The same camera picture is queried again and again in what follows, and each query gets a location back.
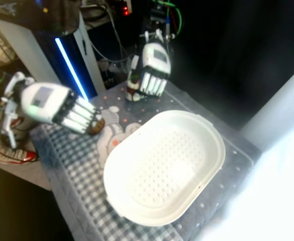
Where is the brown round object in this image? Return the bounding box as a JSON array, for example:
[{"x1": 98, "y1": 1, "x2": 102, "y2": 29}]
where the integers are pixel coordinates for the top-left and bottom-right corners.
[{"x1": 88, "y1": 114, "x2": 106, "y2": 136}]

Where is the white power strip red light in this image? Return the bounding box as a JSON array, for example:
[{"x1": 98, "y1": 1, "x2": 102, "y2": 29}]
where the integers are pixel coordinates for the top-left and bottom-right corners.
[{"x1": 116, "y1": 0, "x2": 133, "y2": 16}]

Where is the black computer tower blue light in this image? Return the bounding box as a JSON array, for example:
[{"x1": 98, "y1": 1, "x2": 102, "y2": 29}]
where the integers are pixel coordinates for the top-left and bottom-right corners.
[{"x1": 35, "y1": 10, "x2": 106, "y2": 101}]

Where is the green cable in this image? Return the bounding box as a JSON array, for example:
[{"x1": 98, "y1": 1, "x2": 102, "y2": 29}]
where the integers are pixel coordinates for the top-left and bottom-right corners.
[{"x1": 170, "y1": 4, "x2": 184, "y2": 35}]

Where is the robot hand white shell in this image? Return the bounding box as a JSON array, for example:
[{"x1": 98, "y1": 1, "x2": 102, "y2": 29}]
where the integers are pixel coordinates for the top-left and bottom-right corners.
[
  {"x1": 20, "y1": 82, "x2": 103, "y2": 135},
  {"x1": 129, "y1": 42, "x2": 173, "y2": 99}
]

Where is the grey quilt with bear print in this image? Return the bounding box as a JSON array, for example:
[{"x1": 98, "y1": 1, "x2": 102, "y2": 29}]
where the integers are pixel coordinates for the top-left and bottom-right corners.
[{"x1": 30, "y1": 80, "x2": 263, "y2": 241}]

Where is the grey cable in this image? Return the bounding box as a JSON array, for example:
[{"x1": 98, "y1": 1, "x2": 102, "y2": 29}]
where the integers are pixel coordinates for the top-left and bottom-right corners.
[{"x1": 86, "y1": 7, "x2": 134, "y2": 66}]

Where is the white perforated oval basket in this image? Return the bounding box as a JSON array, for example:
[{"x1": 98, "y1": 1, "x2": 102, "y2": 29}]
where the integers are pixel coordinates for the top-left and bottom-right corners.
[{"x1": 103, "y1": 109, "x2": 226, "y2": 227}]

